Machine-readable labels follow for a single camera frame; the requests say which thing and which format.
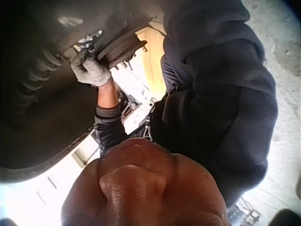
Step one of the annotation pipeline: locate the person's left hand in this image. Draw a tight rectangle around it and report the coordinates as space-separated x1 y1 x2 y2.
70 55 113 87

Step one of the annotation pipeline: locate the metal brake caliper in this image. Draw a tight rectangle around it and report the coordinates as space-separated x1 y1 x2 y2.
74 32 104 57

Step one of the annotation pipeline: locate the black coil spring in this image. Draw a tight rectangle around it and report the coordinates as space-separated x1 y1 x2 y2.
17 46 65 109

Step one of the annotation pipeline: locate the rusty brake disc wheel hub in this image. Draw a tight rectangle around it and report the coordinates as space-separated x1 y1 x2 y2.
95 20 149 71

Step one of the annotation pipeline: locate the white cluttered workbench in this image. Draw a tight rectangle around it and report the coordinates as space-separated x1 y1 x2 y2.
116 90 158 139

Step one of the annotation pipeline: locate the dark car underbody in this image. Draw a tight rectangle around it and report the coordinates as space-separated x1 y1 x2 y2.
0 0 165 183

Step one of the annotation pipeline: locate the light wooden board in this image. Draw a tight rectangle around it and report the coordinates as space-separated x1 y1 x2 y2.
137 22 168 95

